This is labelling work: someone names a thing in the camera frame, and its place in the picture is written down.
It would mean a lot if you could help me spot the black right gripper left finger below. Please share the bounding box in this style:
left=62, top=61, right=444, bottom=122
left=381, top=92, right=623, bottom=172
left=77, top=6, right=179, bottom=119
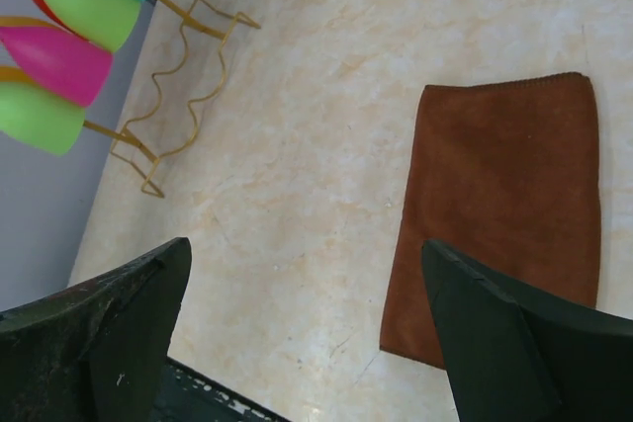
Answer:
left=1, top=237, right=192, bottom=421

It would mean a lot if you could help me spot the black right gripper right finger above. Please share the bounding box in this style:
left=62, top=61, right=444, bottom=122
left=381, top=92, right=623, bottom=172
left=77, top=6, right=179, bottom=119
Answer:
left=421, top=239, right=632, bottom=421

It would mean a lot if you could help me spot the green wine glass front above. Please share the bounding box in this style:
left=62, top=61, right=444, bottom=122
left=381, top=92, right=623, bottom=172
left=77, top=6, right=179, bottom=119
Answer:
left=1, top=82, right=85, bottom=155

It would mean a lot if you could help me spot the green wine glass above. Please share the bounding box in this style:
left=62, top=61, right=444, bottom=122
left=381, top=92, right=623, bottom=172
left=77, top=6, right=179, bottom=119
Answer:
left=45, top=0, right=141, bottom=52
left=1, top=82, right=85, bottom=155

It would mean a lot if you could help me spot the pink wine glass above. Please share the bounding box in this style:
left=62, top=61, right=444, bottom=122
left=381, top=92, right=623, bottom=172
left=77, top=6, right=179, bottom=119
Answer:
left=1, top=26, right=114, bottom=108

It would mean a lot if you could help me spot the orange wine glass front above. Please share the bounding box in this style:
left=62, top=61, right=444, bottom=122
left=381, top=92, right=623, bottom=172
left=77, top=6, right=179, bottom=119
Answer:
left=0, top=65, right=33, bottom=84

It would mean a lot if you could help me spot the orange wine glass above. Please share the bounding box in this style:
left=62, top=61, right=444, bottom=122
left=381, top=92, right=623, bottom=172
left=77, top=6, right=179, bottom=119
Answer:
left=0, top=16, right=55, bottom=29
left=0, top=65, right=33, bottom=84

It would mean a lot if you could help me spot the green wine glass rear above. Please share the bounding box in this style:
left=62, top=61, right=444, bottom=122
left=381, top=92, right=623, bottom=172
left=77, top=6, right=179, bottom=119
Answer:
left=45, top=0, right=141, bottom=52

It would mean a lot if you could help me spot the orange wine glass rear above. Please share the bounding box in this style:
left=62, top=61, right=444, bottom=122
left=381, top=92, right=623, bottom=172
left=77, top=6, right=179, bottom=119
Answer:
left=0, top=16, right=55, bottom=29

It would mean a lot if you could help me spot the brown cloth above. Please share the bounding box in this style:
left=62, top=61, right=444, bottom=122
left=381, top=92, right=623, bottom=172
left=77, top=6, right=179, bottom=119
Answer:
left=379, top=72, right=601, bottom=368

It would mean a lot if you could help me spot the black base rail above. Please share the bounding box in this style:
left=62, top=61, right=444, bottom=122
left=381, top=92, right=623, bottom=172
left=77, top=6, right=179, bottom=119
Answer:
left=149, top=358, right=288, bottom=422

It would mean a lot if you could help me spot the gold wire glass rack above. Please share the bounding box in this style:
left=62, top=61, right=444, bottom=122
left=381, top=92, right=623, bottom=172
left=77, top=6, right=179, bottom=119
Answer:
left=82, top=0, right=262, bottom=199

